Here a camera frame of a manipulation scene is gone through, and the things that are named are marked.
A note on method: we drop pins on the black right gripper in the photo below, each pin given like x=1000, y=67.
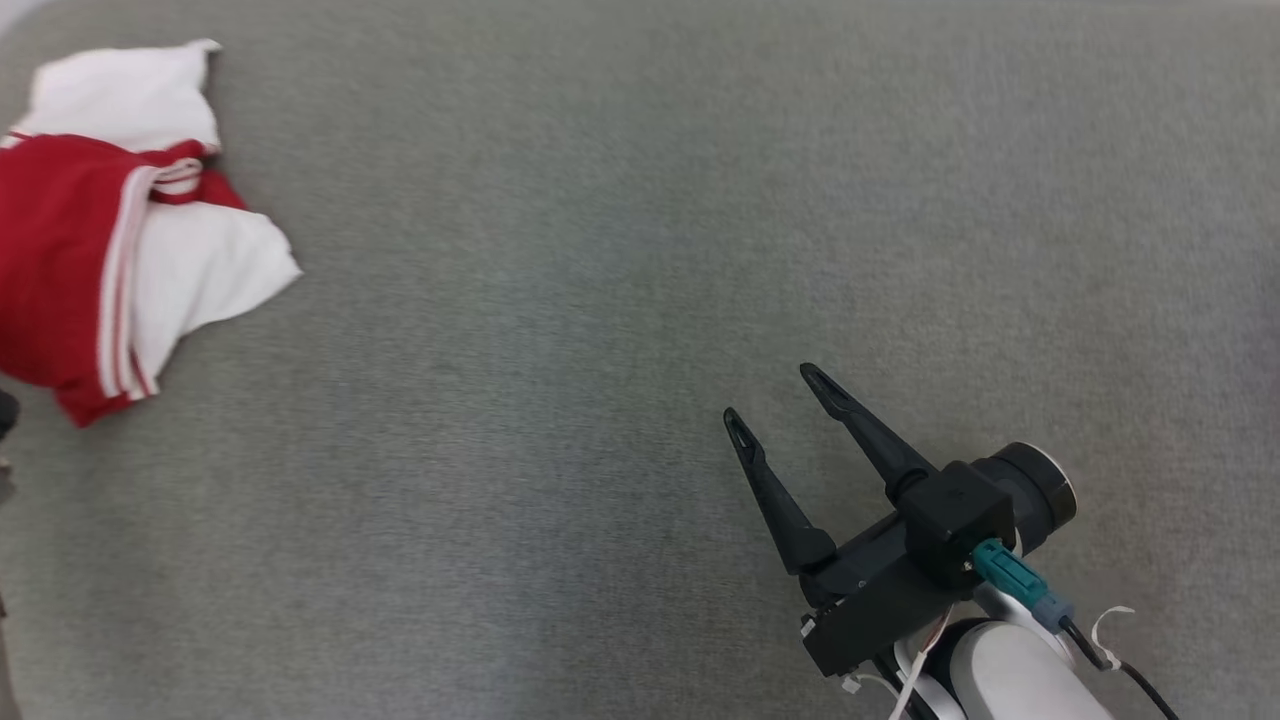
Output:
x=880, y=610

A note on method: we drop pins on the red white sleeved jersey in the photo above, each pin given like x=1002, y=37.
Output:
x=60, y=260

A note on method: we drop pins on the grey fabric sofa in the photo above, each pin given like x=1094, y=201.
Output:
x=560, y=350

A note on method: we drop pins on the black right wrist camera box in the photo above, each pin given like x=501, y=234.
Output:
x=955, y=520

